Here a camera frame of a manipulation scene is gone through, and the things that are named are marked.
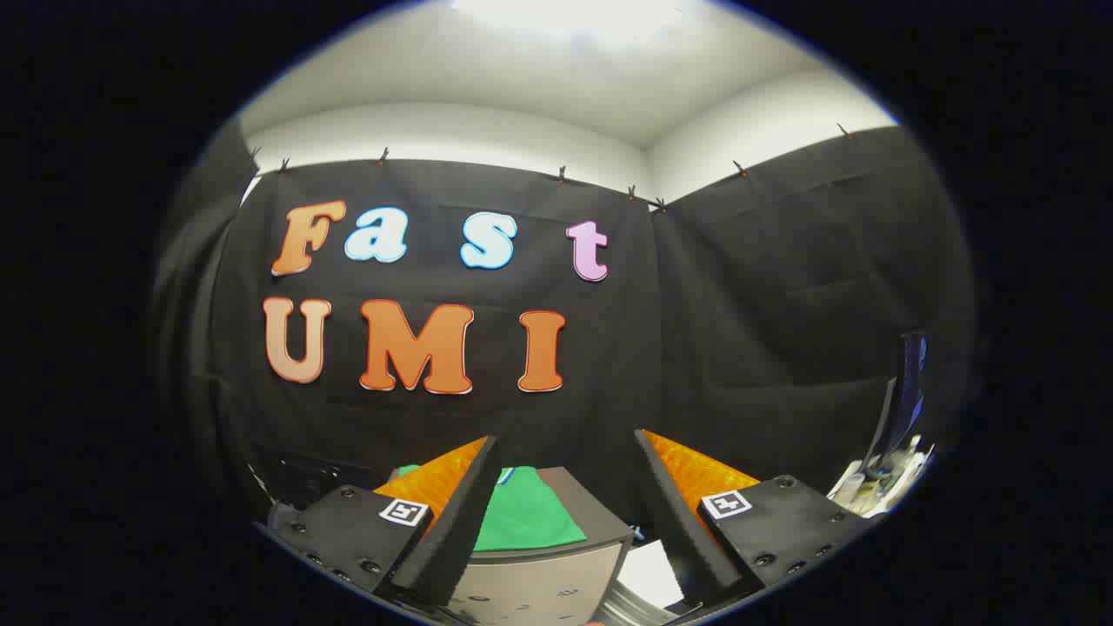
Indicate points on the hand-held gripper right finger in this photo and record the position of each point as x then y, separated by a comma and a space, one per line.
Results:
687, 530

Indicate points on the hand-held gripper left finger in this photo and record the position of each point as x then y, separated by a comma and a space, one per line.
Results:
452, 522

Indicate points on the green polo shirt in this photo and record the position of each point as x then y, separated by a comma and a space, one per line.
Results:
530, 517

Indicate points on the dark washing machine lid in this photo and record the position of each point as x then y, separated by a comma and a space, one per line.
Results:
313, 478

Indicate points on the grey cabinet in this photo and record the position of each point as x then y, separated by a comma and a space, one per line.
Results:
556, 582

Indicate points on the clutter of small bottles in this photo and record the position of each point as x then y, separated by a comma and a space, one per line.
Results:
878, 491

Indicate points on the black backdrop cloth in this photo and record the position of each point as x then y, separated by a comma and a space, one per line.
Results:
748, 304

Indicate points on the dark upright screen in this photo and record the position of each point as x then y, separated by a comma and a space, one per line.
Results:
911, 382

